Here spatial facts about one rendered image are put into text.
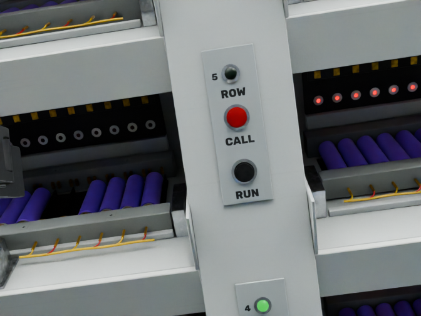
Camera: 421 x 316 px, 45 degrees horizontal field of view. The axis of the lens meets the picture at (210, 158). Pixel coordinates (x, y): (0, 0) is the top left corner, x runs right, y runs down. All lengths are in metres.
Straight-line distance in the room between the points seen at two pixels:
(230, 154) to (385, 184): 0.16
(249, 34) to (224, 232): 0.16
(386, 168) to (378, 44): 0.12
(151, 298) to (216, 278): 0.06
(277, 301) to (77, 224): 0.19
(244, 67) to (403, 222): 0.19
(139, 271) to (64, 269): 0.07
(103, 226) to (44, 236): 0.06
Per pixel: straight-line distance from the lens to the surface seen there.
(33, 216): 0.53
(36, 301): 0.46
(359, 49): 0.43
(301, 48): 0.41
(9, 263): 0.50
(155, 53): 0.41
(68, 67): 0.42
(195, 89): 0.40
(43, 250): 0.50
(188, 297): 0.44
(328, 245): 0.44
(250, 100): 0.40
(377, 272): 0.45
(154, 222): 0.47
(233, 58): 0.40
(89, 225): 0.48
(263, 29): 0.40
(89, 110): 0.58
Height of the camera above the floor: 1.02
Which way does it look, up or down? 6 degrees down
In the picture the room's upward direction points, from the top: 8 degrees counter-clockwise
